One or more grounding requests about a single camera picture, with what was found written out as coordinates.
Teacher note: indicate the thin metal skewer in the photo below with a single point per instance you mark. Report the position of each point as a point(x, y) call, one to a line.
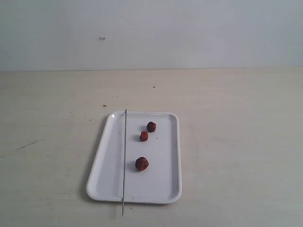
point(124, 166)

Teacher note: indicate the large red fruit ball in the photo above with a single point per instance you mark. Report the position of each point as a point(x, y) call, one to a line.
point(141, 163)

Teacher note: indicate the dark red fruit ball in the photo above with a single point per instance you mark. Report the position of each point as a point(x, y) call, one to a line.
point(151, 127)

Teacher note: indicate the small red fruit ball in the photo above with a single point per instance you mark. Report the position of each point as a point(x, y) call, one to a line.
point(143, 136)

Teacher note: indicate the white rectangular plastic tray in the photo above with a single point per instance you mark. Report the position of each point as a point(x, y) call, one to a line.
point(160, 182)

